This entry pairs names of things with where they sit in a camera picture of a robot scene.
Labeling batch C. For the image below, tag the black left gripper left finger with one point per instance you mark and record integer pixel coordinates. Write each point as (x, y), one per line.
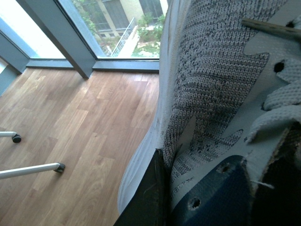
(150, 203)

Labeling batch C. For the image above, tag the white office chair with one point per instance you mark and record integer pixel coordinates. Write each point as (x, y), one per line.
(16, 138)

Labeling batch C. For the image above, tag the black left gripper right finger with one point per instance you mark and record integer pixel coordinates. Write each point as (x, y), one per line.
(278, 203)

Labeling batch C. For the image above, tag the grey knit sneaker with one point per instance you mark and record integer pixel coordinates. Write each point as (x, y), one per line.
(229, 92)

